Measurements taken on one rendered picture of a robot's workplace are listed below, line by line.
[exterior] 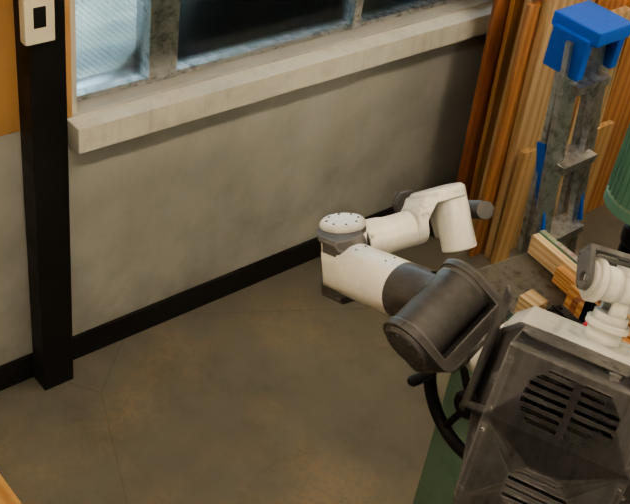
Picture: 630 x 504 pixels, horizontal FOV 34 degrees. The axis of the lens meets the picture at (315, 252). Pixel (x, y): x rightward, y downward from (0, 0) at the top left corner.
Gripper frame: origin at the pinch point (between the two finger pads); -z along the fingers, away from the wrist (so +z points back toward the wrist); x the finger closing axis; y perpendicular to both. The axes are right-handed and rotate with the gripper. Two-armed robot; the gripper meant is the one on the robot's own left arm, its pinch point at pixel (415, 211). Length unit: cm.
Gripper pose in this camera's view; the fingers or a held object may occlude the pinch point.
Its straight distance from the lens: 212.3
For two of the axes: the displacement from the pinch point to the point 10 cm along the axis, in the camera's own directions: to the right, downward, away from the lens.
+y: 4.5, -8.9, 0.3
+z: 2.0, 0.7, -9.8
